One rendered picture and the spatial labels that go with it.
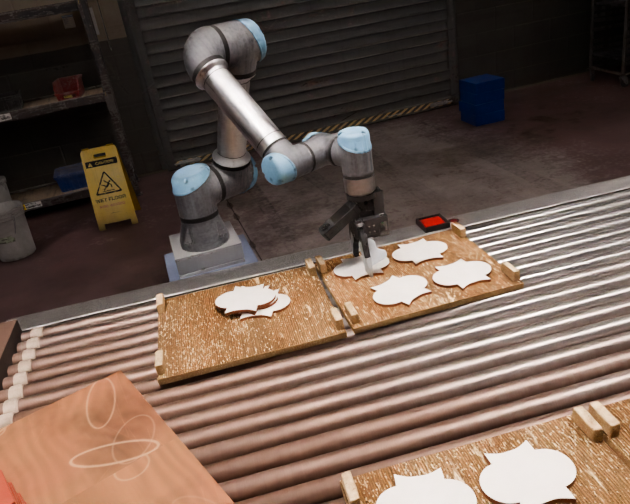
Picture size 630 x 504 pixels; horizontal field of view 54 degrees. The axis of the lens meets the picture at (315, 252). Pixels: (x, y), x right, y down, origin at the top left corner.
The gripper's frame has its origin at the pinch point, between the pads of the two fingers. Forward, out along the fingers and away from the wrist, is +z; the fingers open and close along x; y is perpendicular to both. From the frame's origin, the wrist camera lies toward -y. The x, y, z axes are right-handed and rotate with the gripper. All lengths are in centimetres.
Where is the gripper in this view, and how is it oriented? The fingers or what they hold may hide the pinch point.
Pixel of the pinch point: (361, 266)
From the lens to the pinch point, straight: 158.7
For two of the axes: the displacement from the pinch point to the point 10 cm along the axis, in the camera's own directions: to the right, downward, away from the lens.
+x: -2.5, -3.9, 8.9
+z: 1.4, 8.9, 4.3
